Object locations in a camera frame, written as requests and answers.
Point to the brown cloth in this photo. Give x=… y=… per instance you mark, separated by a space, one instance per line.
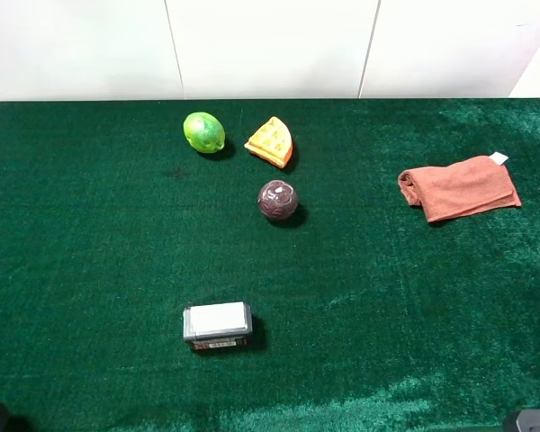
x=475 y=185

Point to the dark purple round fruit toy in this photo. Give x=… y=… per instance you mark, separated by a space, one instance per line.
x=277 y=200

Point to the yellow waffle slice toy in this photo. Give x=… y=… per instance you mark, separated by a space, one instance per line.
x=272 y=142

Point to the green lime toy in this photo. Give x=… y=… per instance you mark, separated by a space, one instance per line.
x=204 y=132

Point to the grey black rectangular box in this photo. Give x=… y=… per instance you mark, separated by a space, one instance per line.
x=218 y=325

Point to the green felt table cover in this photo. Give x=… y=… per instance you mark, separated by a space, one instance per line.
x=366 y=317

